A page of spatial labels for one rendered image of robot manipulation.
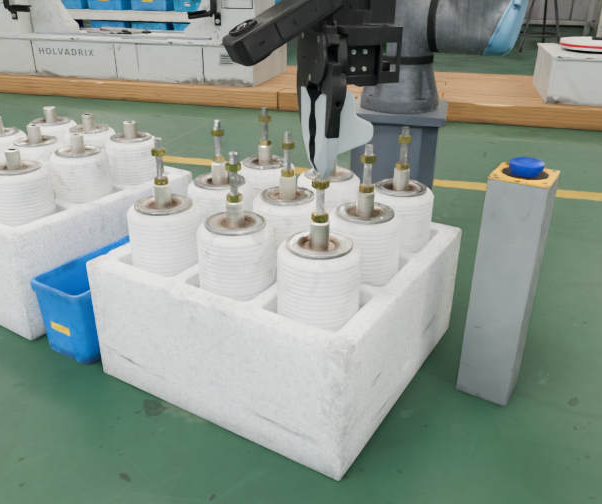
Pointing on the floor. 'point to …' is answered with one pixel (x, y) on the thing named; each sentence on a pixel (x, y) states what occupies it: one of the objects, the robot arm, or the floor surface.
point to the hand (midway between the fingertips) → (316, 165)
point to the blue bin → (71, 306)
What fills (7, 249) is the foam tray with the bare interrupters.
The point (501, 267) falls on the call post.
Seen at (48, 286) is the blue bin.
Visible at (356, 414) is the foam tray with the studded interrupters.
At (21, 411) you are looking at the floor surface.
